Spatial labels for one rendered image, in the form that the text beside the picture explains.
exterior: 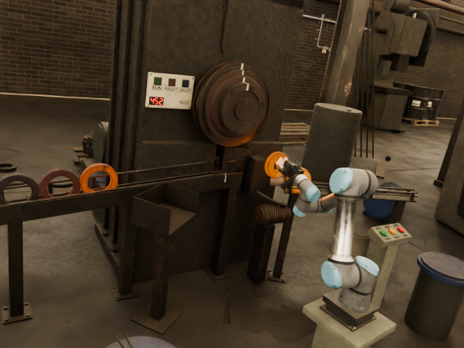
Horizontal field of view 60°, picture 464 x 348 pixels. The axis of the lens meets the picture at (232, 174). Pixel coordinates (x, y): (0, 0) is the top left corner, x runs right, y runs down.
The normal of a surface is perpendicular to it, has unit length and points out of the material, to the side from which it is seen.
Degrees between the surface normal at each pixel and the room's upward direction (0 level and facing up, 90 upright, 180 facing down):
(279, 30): 90
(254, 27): 90
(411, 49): 92
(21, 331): 0
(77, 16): 90
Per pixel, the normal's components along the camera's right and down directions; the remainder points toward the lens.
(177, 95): 0.51, 0.34
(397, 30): -0.90, 0.00
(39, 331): 0.15, -0.94
